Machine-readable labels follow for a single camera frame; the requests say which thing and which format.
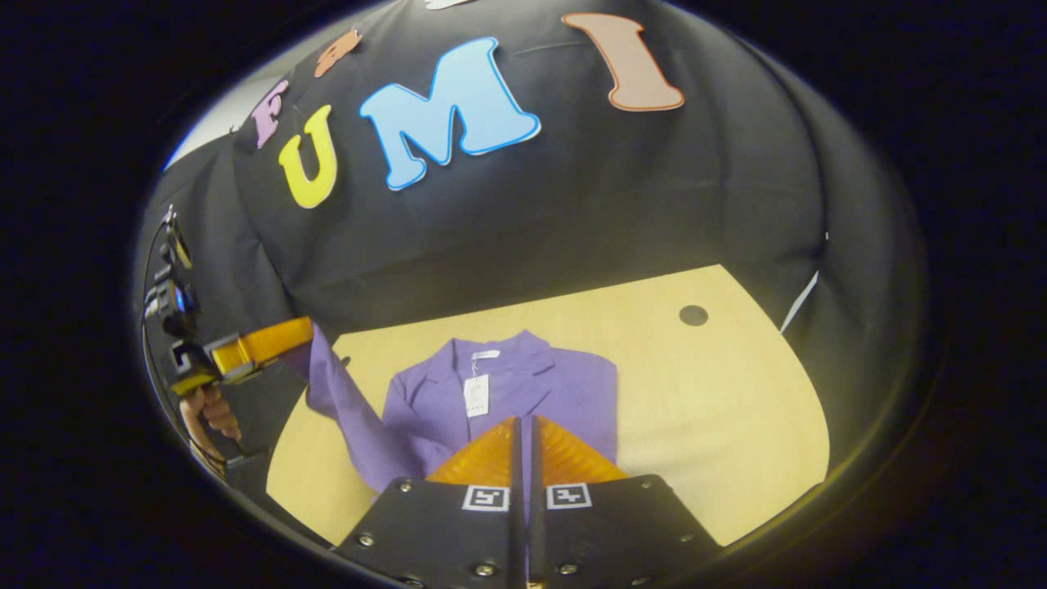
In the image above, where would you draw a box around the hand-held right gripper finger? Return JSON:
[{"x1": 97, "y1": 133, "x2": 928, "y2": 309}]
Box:
[
  {"x1": 528, "y1": 415, "x2": 725, "y2": 589},
  {"x1": 334, "y1": 416, "x2": 526, "y2": 589}
]

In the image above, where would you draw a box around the purple knit cardigan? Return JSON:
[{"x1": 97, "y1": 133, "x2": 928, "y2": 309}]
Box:
[{"x1": 282, "y1": 323, "x2": 618, "y2": 508}]

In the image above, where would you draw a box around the white garment hang tag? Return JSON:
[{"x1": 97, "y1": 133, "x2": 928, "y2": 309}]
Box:
[{"x1": 462, "y1": 372, "x2": 492, "y2": 420}]

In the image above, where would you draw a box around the black backdrop cloth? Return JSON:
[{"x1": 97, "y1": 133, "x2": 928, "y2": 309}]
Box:
[{"x1": 135, "y1": 0, "x2": 929, "y2": 492}]

